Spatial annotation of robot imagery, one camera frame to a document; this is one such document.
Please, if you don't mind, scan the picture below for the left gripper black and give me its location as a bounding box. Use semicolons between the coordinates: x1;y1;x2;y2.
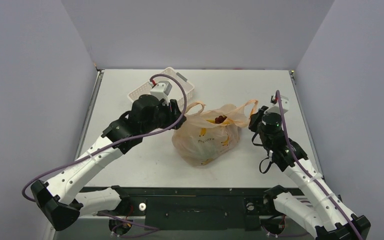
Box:
142;99;186;136

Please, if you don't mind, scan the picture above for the translucent orange plastic bag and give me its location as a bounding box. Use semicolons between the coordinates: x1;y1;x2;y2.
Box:
171;99;259;167

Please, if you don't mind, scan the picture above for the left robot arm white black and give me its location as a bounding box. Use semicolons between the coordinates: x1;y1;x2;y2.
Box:
30;94;186;231

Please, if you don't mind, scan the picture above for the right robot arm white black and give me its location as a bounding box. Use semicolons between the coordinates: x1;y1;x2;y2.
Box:
248;106;371;240

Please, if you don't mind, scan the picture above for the dark red fruit in bag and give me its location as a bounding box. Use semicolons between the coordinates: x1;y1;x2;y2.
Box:
214;115;227;124

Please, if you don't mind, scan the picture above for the white perforated plastic basket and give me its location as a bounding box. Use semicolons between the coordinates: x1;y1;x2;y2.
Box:
127;67;195;106

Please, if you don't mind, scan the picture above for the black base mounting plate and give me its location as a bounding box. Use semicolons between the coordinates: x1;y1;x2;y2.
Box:
79;187;312;232

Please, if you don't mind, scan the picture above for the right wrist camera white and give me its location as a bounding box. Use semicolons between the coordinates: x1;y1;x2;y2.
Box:
266;95;290;114

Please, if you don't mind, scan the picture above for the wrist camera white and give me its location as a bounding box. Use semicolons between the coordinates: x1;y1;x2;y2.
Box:
149;81;173;106
266;95;290;114

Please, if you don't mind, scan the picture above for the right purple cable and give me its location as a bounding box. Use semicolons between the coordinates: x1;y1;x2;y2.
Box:
261;90;365;240

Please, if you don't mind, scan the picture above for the purple cable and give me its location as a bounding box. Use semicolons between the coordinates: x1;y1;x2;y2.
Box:
21;74;189;239
261;90;365;240

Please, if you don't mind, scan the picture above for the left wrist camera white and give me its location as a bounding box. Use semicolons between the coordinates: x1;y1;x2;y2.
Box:
149;81;173;106

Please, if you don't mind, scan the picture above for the aluminium rail frame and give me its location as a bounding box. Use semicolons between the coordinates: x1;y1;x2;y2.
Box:
43;217;313;240

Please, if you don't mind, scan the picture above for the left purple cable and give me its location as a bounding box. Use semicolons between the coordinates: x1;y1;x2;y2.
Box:
21;74;189;239

